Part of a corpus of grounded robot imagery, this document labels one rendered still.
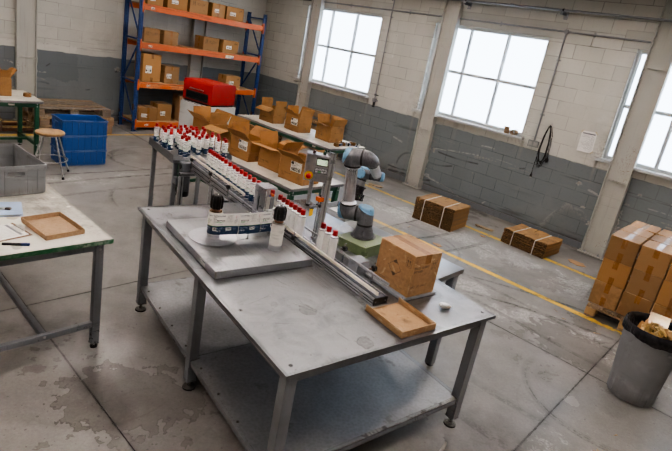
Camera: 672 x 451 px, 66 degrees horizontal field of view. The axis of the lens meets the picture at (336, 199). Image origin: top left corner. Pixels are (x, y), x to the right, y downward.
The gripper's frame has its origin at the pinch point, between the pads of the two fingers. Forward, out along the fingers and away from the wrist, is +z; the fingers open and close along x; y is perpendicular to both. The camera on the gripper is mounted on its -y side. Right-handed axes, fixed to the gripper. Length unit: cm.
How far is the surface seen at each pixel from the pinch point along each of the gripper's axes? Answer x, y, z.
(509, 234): 379, 17, -6
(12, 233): -201, -89, 67
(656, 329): 124, 218, 10
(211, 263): -137, 11, 44
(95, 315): -149, -64, 112
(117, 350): -133, -53, 133
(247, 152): 63, -193, -6
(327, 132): 269, -256, -61
